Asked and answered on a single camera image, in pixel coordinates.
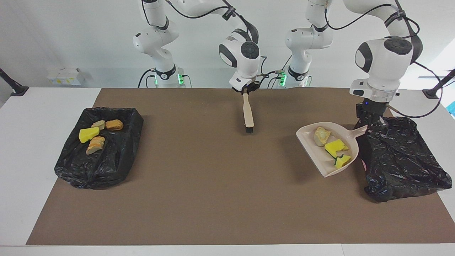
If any beige brush with black bristles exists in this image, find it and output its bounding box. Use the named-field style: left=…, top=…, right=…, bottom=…
left=242, top=92, right=255, bottom=134

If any notched yellow sponge piece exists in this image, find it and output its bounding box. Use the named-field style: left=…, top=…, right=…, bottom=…
left=324, top=139, right=349, bottom=157

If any beige plastic dustpan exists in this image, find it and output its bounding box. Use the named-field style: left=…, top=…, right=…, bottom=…
left=296, top=122, right=369, bottom=178

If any empty black bag-lined trash bin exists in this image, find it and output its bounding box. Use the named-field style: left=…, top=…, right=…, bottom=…
left=354, top=117, right=453, bottom=203

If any black bag-lined bin with trash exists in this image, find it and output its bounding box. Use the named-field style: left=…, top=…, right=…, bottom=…
left=54, top=107, right=144, bottom=190

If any brown table mat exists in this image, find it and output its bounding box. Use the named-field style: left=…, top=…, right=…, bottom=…
left=26, top=88, right=455, bottom=246

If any white socket box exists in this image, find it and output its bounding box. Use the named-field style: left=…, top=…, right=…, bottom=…
left=47, top=68, right=85, bottom=86

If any black left arm base cable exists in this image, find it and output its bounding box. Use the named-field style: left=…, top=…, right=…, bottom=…
left=267, top=69, right=285, bottom=89

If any black arm base cable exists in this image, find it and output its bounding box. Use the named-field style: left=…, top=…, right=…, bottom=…
left=138, top=69, right=157, bottom=88
left=267, top=69, right=285, bottom=89

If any left arm gripper cable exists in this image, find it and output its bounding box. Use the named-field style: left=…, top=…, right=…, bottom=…
left=324, top=0, right=444, bottom=119

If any black camera stand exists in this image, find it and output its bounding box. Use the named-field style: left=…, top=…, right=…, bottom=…
left=422, top=69, right=455, bottom=99
left=0, top=68, right=29, bottom=97

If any black right arm base cable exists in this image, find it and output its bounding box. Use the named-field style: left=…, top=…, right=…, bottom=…
left=138, top=69, right=157, bottom=88

